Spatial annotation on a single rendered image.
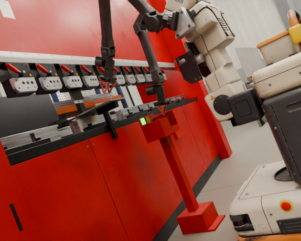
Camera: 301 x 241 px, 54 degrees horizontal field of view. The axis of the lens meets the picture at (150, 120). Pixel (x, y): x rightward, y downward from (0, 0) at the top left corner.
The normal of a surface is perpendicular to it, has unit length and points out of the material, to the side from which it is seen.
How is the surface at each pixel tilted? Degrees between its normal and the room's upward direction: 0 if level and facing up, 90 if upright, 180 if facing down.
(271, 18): 90
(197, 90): 90
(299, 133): 92
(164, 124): 90
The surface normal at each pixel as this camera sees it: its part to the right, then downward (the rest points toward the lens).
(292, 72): -0.52, 0.20
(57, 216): 0.83, -0.35
